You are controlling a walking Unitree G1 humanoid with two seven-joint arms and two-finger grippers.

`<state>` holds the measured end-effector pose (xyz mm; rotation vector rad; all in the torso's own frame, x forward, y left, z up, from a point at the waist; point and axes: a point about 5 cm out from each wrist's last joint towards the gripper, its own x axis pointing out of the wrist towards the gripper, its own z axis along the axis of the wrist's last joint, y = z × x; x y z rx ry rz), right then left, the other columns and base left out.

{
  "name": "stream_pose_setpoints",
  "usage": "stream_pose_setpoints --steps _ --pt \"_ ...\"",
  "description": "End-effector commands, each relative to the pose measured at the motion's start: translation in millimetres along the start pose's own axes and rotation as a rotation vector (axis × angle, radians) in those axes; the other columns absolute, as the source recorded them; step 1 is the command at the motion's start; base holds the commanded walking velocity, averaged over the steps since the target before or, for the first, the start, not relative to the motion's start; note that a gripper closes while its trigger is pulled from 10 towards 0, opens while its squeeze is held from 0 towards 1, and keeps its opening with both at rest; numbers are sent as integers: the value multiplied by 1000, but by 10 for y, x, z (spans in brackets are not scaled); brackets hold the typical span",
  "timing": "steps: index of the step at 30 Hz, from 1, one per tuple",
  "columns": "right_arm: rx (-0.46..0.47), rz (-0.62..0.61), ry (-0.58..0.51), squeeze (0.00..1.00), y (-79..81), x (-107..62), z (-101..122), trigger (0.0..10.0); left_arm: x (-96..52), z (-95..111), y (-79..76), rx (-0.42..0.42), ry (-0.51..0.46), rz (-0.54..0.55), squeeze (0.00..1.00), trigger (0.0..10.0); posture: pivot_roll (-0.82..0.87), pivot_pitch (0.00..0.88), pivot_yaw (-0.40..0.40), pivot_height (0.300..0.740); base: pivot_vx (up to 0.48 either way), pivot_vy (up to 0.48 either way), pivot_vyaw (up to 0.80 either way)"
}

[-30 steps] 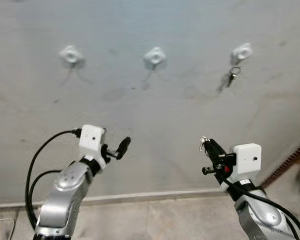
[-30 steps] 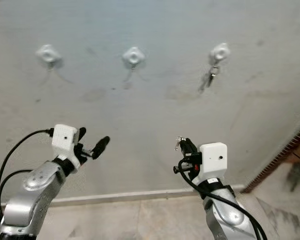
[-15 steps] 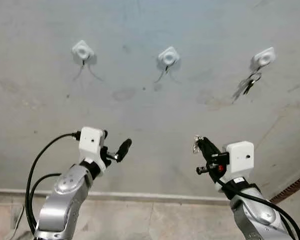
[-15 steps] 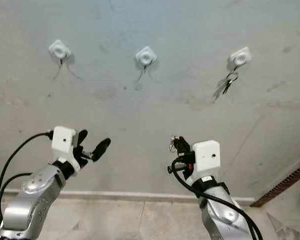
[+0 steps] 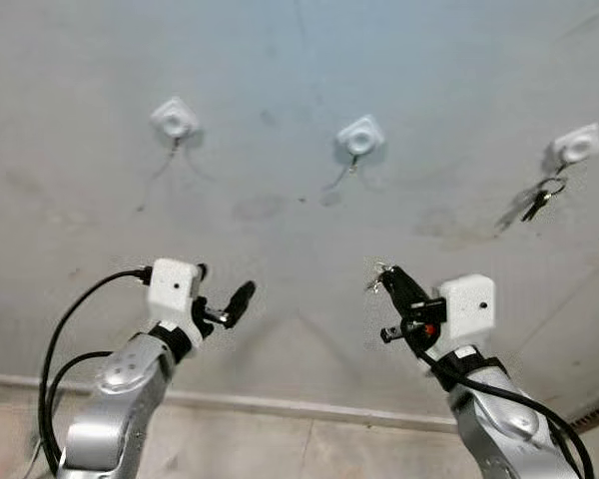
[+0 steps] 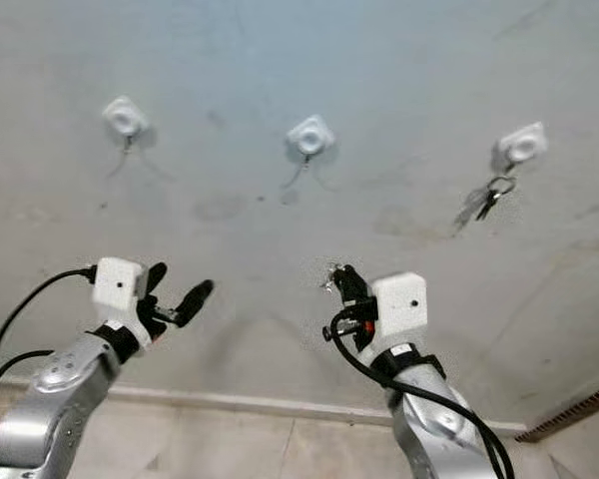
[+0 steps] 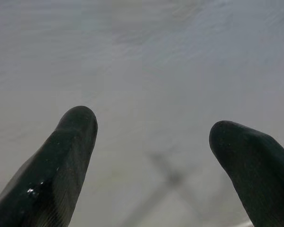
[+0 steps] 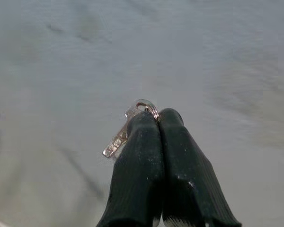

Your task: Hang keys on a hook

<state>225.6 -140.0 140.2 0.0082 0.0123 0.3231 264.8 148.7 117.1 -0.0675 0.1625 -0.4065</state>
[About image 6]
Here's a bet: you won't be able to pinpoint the short black left arm cable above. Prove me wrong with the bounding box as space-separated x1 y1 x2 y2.
0 348 55 410

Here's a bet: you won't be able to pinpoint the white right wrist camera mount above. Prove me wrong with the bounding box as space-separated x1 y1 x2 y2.
359 271 428 355

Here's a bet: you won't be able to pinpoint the white square wall hook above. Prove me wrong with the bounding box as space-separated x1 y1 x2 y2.
494 122 548 173
102 95 151 153
286 114 336 169

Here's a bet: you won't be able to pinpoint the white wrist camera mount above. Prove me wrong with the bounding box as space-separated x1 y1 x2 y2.
359 271 428 355
91 256 153 345

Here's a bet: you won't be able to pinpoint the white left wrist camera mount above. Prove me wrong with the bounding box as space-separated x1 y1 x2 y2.
91 256 153 345

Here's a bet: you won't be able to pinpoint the hanging silver keys with ring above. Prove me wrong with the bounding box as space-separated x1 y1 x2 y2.
469 175 518 223

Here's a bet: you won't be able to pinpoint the red brick tiled pillar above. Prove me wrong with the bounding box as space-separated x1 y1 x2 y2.
514 381 599 442

